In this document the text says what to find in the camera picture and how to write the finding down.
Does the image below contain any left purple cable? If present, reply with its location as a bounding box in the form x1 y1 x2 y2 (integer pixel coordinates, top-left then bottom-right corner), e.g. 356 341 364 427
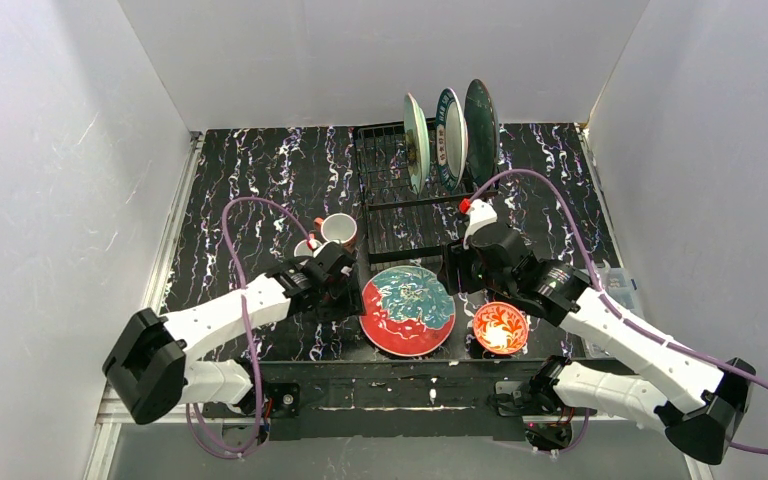
183 196 319 462

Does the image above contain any clear plastic box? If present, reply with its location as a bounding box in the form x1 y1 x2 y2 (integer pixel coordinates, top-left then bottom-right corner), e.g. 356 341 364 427
585 261 640 359

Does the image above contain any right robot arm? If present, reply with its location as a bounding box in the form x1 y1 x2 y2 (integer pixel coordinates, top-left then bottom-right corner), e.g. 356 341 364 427
438 222 754 465

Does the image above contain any small brown cup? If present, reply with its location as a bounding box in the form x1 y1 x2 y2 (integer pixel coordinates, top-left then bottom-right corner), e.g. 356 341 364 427
293 238 322 257

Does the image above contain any orange floral pattern bowl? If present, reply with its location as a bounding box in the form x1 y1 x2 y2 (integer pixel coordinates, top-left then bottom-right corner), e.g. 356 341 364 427
472 302 530 355

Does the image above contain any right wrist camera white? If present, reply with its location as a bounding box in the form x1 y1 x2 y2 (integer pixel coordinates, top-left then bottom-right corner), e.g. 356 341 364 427
459 198 498 249

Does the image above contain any light green flower plate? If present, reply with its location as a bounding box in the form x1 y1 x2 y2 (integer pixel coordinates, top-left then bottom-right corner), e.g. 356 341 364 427
403 93 431 196

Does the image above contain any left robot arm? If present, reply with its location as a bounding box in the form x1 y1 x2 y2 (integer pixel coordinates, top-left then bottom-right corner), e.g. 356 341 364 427
102 242 364 425

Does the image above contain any green rim lettered plate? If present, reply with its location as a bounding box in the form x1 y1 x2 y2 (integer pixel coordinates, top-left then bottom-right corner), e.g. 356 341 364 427
435 88 468 192

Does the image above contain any large brown mug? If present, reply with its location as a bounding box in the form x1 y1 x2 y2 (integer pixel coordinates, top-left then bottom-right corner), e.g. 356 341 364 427
313 213 358 254

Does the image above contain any red teal floral plate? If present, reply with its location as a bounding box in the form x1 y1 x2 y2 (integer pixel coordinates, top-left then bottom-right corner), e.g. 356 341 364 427
359 265 456 357

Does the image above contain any black wire dish rack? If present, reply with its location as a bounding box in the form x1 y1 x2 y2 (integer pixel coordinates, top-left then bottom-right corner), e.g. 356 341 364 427
353 123 478 272

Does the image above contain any dark blue glazed plate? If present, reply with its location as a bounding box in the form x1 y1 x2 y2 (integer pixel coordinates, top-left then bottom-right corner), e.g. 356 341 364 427
464 79 500 187

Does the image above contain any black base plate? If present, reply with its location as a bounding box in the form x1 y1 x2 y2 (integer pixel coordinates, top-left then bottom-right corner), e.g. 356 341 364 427
221 360 597 444

